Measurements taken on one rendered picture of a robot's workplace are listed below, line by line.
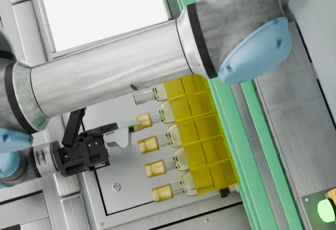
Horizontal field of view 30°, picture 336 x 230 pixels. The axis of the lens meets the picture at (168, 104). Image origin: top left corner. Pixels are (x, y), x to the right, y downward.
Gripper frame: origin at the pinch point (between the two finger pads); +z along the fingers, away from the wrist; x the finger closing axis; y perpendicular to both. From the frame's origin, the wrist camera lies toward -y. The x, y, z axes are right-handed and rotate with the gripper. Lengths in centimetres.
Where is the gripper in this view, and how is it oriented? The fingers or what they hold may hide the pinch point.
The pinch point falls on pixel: (135, 123)
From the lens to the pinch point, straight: 148.5
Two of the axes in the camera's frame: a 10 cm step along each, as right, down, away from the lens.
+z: 9.6, -2.8, 0.5
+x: -0.2, -2.6, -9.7
